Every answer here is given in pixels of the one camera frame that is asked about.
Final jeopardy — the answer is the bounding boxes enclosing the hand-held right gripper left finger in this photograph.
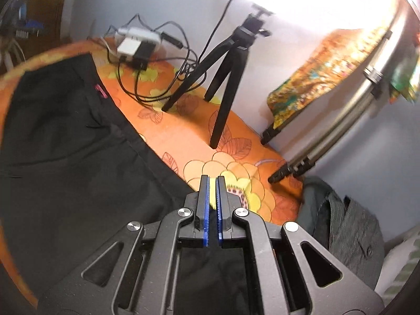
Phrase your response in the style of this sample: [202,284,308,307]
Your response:
[38,175,211,315]

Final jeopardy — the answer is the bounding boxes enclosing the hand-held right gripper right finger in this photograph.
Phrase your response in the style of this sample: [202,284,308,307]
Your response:
[217,176,384,315]

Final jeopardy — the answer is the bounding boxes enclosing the black pants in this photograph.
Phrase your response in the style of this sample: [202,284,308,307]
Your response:
[0,52,256,315]

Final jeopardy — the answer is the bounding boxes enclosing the orange floral bedsheet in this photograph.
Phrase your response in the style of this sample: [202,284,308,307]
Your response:
[0,38,302,309]

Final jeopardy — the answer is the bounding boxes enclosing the small black tripod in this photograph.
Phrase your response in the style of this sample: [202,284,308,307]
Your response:
[161,3,274,149]

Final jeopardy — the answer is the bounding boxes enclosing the grey garment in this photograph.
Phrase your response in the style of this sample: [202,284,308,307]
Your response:
[297,176,384,299]

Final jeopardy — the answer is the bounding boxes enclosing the black charger adapter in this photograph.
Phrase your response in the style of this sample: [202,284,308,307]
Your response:
[131,42,155,70]

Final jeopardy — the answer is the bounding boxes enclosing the yellow patterned cloth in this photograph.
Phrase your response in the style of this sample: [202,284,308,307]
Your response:
[267,26,394,128]

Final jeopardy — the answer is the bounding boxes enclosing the white and green pillow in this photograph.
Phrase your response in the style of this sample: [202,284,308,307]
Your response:
[374,233,418,306]

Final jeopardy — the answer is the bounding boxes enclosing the white charger adapter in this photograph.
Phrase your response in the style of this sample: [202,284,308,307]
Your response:
[117,39,142,58]

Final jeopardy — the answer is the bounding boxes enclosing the white power strip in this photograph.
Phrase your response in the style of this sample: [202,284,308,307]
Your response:
[115,27,163,48]

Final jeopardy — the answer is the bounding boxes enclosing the green patterned cloth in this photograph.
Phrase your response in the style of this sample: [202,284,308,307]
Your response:
[390,61,420,106]

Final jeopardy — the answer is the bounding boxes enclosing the black cable with inline box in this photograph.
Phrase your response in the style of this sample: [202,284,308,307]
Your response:
[131,13,199,73]

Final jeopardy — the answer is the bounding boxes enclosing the long black cable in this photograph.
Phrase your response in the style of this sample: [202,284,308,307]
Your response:
[116,0,240,106]

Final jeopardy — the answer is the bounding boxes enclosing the white cable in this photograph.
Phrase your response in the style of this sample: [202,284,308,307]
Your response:
[98,35,120,57]

